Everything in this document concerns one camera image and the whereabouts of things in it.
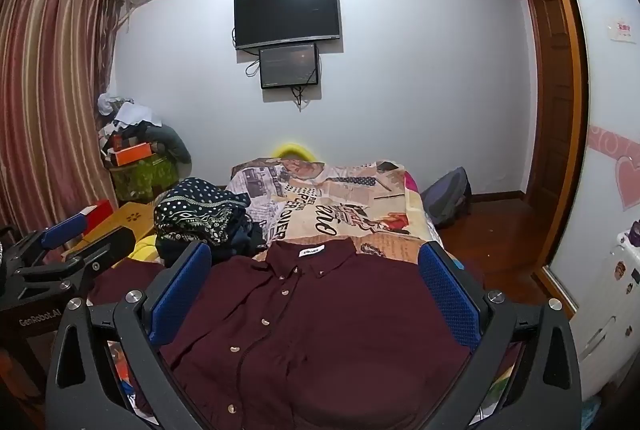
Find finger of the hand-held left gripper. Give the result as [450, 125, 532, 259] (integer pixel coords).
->
[5, 209, 90, 270]
[20, 227, 137, 287]

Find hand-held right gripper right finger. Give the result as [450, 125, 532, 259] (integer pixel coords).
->
[419, 240, 583, 430]

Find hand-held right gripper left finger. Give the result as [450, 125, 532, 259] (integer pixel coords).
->
[46, 240, 213, 430]

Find maroon button-up shirt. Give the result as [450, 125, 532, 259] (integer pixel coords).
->
[90, 237, 521, 430]

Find pile of dark clothes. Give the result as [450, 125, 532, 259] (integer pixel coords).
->
[157, 210, 269, 267]

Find yellow wooden table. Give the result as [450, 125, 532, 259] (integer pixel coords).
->
[64, 201, 159, 262]

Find red box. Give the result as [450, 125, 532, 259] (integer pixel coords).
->
[74, 198, 114, 237]

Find dark polka dot cloth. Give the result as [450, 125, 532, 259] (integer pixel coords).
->
[153, 177, 251, 247]

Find orange box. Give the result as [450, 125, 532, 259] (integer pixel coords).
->
[104, 141, 154, 167]

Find grey purple backpack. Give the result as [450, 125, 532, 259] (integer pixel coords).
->
[419, 166, 473, 229]

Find dark grey cloth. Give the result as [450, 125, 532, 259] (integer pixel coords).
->
[149, 122, 193, 177]

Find striped red curtain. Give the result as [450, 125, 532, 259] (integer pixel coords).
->
[0, 0, 127, 233]

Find white cloth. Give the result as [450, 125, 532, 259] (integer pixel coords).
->
[97, 92, 164, 129]

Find printed blanket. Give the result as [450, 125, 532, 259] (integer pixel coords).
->
[227, 155, 443, 263]

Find yellow plastic item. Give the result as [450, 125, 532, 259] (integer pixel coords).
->
[272, 141, 317, 161]

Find pink heart sticker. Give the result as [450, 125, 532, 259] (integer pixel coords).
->
[614, 154, 640, 212]

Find brown wooden door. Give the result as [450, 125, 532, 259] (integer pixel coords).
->
[521, 0, 575, 207]

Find white sliding wardrobe door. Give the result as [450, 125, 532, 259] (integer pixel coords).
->
[541, 0, 640, 291]

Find small black wall monitor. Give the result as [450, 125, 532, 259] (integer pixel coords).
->
[258, 42, 320, 90]

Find black wall television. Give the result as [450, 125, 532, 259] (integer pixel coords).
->
[233, 0, 344, 52]

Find small white wall sign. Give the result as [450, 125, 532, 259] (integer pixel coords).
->
[608, 15, 639, 43]

